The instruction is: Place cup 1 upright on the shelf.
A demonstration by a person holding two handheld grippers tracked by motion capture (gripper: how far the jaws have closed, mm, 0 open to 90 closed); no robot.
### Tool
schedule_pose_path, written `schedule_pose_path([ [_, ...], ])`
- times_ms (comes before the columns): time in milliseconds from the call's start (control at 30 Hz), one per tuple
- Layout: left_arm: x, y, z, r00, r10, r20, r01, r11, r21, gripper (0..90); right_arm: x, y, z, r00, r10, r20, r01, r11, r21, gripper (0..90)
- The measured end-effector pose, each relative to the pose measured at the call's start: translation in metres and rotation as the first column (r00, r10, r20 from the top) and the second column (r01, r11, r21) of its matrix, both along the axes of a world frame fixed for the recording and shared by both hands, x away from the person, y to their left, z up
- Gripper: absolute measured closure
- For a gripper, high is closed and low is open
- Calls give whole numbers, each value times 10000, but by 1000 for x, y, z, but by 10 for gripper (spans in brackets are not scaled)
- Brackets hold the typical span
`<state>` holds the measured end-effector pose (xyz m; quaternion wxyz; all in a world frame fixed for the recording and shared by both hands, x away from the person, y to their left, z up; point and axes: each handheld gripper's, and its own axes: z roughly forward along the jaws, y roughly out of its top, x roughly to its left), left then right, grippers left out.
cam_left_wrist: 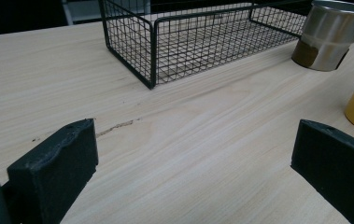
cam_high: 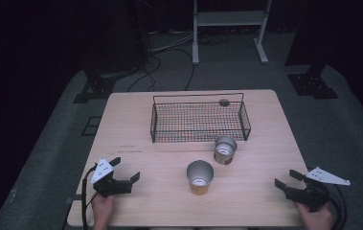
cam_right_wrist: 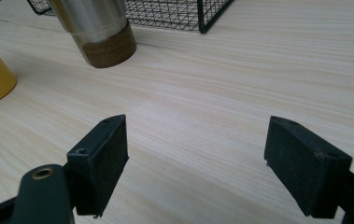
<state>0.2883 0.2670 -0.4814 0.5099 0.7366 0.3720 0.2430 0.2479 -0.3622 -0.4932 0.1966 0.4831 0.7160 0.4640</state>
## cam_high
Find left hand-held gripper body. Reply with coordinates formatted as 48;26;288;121
90;158;132;198

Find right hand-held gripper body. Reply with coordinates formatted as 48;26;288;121
285;166;352;213

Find silver steel cup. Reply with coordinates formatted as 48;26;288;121
213;135;238;166

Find yellow cup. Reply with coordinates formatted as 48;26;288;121
186;159;216;196

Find black wire mesh basket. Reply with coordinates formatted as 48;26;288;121
149;92;252;144

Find person's left hand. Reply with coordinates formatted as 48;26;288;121
90;195;115;230

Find person's right hand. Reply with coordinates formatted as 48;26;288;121
295;202;334;230

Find black stand base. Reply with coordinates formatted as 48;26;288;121
72;76;117;104
286;63;340;101

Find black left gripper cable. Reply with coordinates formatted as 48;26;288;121
80;165;99;230

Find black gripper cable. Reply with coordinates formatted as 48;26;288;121
80;165;99;230
325;184;349;230

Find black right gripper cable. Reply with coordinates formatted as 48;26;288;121
325;184;349;230

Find black floor cable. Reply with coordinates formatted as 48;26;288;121
125;47;196;93

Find white floor cable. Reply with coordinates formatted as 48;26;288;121
149;31;196;54

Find white metal stand frame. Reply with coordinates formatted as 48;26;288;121
192;0;273;65

